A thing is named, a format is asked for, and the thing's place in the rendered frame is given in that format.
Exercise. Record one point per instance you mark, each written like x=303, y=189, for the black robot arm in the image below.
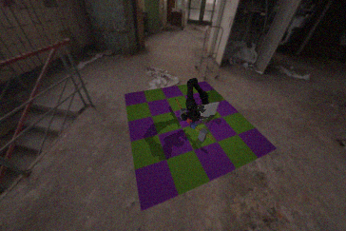
x=190, y=102

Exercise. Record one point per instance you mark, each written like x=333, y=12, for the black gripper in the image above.
x=184, y=117

